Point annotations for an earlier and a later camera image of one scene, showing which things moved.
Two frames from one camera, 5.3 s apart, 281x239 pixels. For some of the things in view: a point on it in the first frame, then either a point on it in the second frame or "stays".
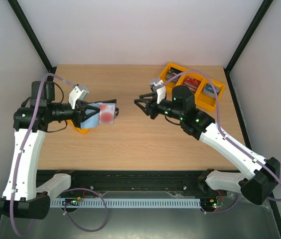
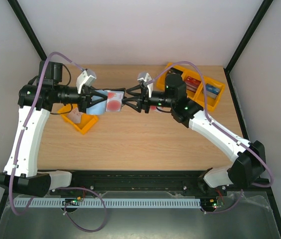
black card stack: x=172 y=72 stays
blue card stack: x=209 y=90 stays
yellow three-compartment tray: x=207 y=90 stays
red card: x=106 y=113 -> x=114 y=101
